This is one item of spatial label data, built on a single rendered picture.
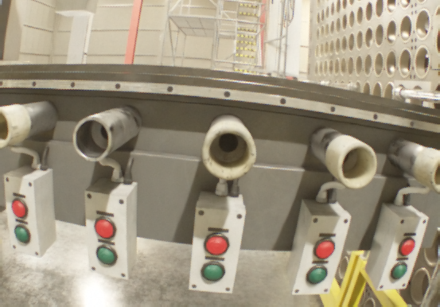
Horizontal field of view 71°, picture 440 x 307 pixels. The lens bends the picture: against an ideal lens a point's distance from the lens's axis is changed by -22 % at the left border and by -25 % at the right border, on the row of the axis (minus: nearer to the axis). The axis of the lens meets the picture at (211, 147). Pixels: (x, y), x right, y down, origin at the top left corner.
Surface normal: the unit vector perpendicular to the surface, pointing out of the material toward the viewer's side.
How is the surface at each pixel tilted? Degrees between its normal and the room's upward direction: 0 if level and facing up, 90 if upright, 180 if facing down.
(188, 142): 90
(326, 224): 90
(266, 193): 90
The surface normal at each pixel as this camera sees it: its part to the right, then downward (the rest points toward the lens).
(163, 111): -0.03, 0.18
